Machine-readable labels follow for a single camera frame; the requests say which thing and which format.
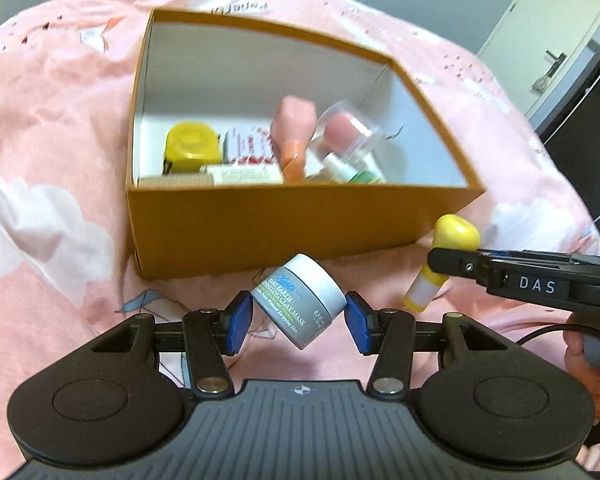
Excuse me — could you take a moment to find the yellow bulb dropper bottle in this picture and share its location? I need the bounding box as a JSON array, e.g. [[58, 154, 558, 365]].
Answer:
[[402, 214, 480, 313]]

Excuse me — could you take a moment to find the grey clay mask jar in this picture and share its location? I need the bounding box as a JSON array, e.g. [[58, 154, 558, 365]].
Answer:
[[251, 254, 347, 350]]

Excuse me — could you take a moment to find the green bottle white cap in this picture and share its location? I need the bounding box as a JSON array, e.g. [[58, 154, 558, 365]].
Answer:
[[322, 153, 382, 184]]

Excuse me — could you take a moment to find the brown kraft cardboard box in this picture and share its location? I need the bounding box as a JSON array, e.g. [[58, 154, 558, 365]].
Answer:
[[137, 172, 214, 188]]

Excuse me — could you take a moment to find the yellow round lid jar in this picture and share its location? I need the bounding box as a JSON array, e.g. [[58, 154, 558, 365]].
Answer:
[[162, 122, 222, 174]]

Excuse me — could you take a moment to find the pink tube orange cap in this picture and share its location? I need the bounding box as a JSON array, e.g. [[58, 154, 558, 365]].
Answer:
[[271, 96, 317, 183]]

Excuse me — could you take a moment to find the green skincare box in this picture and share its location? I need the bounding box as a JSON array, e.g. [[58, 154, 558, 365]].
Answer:
[[200, 164, 284, 185]]

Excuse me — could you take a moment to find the right hand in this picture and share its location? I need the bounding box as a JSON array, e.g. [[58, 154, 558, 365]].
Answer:
[[563, 328, 600, 428]]

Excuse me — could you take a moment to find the orange cardboard box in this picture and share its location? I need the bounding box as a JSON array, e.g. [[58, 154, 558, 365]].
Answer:
[[125, 9, 483, 280]]

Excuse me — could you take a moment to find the pink cloud-print blanket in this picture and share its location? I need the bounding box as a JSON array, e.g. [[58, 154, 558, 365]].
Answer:
[[0, 0, 600, 479]]

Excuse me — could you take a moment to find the black cable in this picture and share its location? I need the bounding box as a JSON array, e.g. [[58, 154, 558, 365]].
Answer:
[[517, 323, 600, 346]]

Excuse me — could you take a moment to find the white door with handle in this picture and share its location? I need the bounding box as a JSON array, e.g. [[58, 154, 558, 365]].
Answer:
[[478, 0, 600, 117]]

